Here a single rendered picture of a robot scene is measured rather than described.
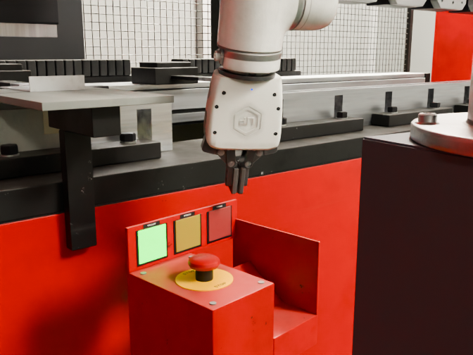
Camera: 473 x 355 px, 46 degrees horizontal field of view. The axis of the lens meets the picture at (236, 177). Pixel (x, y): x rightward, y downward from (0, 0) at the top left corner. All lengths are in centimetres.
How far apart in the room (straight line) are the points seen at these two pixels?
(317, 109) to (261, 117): 59
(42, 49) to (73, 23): 11
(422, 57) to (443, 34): 227
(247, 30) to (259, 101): 9
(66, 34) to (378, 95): 81
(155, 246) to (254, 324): 17
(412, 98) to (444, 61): 125
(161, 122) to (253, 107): 35
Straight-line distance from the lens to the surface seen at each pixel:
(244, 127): 74
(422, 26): 517
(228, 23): 71
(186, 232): 79
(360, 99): 145
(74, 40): 155
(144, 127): 107
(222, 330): 66
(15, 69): 117
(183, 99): 140
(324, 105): 134
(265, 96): 74
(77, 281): 90
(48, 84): 88
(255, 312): 69
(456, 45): 285
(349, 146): 124
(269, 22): 70
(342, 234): 128
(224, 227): 84
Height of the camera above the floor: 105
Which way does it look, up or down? 12 degrees down
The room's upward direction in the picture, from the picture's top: straight up
